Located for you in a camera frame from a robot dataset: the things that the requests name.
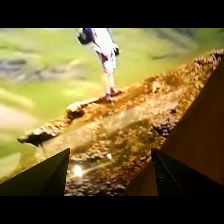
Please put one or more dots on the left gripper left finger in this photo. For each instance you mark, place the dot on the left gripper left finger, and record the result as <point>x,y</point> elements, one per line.
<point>43,180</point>

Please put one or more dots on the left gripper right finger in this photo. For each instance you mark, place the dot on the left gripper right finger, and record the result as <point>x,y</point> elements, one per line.
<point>180,181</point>

